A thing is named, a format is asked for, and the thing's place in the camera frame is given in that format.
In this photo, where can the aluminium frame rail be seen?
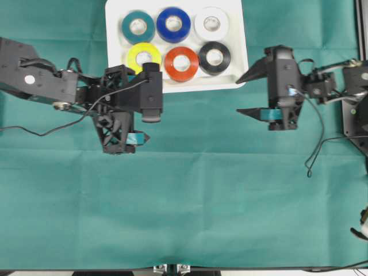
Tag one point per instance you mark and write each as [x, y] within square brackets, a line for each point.
[361, 26]

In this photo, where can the teal tape roll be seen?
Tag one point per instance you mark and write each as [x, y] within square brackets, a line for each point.
[138, 27]

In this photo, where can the black tape roll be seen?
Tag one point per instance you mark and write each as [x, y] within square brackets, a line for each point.
[214, 58]

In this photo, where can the blue tape roll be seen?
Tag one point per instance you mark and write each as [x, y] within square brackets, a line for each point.
[173, 25]

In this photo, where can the yellow tape roll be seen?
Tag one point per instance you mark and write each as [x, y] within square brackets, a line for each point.
[141, 53]

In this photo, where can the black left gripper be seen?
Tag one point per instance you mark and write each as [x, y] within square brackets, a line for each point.
[115, 129]

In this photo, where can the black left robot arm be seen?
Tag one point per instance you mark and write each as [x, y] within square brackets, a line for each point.
[27, 76]

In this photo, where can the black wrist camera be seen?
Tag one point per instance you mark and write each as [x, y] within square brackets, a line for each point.
[145, 93]
[283, 74]

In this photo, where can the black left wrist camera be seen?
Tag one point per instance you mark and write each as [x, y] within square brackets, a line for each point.
[145, 93]

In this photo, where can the white tape roll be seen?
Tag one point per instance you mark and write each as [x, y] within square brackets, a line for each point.
[211, 24]

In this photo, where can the red tape roll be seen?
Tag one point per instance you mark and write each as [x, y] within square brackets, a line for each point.
[181, 64]

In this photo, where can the metal table clamps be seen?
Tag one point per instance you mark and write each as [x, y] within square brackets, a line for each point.
[172, 269]

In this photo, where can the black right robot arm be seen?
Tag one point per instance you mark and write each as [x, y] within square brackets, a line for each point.
[351, 92]

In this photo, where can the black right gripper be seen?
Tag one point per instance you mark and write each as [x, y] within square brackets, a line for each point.
[318, 85]

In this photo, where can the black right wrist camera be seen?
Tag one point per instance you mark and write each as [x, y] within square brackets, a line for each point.
[283, 74]

